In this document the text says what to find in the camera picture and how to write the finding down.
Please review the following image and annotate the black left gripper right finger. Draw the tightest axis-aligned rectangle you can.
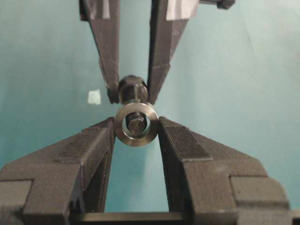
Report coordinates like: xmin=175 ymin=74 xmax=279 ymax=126
xmin=158 ymin=117 xmax=293 ymax=225

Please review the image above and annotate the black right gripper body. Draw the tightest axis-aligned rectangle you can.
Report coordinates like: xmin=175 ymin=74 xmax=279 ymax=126
xmin=199 ymin=0 xmax=234 ymax=9

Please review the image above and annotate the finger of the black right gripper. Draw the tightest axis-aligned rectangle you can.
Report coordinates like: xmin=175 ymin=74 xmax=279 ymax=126
xmin=147 ymin=0 xmax=189 ymax=104
xmin=79 ymin=0 xmax=120 ymax=103

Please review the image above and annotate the light blue tape marker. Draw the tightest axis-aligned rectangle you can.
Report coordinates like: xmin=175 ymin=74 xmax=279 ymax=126
xmin=87 ymin=89 xmax=101 ymax=105

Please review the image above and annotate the silver metal washer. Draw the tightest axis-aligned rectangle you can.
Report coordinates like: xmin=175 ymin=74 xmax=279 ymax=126
xmin=114 ymin=100 xmax=159 ymax=147

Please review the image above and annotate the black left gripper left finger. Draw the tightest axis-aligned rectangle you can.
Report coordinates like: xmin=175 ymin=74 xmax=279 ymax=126
xmin=0 ymin=118 xmax=115 ymax=225

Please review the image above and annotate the stepped steel threaded shaft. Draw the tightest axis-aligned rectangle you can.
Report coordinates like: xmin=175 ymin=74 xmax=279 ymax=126
xmin=119 ymin=75 xmax=148 ymax=134

